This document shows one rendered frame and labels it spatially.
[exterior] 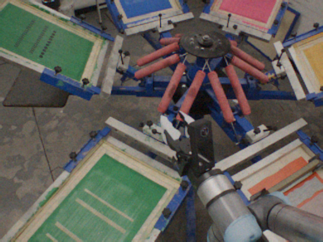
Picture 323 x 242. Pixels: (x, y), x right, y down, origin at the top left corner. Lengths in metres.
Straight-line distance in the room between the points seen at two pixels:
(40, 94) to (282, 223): 1.70
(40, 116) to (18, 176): 0.74
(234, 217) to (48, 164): 2.38
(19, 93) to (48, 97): 0.24
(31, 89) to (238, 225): 1.74
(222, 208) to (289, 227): 0.15
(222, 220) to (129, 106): 2.57
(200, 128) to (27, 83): 1.70
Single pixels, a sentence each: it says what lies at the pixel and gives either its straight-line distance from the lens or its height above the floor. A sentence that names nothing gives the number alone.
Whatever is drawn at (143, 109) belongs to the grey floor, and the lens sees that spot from 3.00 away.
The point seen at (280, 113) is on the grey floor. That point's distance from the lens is 3.25.
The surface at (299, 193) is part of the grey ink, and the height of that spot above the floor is 0.96.
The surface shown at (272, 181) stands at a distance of 1.52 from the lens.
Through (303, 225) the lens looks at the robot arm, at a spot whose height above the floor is 1.69.
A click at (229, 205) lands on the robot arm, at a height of 1.69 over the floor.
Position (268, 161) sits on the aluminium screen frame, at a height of 0.99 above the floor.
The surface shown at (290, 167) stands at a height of 0.95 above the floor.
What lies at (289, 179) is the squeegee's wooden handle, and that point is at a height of 1.06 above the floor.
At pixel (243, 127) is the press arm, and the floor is 1.04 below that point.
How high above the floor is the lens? 2.21
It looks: 49 degrees down
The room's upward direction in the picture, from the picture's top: straight up
